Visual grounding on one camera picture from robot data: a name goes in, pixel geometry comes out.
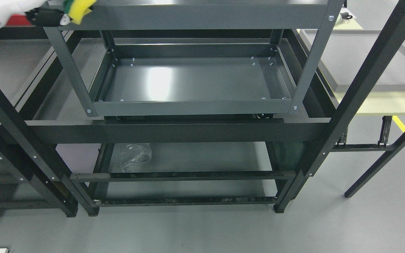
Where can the white robotic left hand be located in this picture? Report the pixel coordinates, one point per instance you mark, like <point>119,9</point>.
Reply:
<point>37,12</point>

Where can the green yellow sponge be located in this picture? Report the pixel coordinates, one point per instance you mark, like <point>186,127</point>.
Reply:
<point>75,10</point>

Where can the black metal shelf rack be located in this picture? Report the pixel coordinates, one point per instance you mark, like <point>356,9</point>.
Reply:
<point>53,155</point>

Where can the grey metal utility cart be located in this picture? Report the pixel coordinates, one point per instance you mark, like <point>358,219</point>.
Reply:
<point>200,57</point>

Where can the clear plastic bag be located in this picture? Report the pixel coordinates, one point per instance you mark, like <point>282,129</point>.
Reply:
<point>132,156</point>

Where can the yellow topped folding table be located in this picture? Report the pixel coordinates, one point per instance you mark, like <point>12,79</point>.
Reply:
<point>360,98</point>

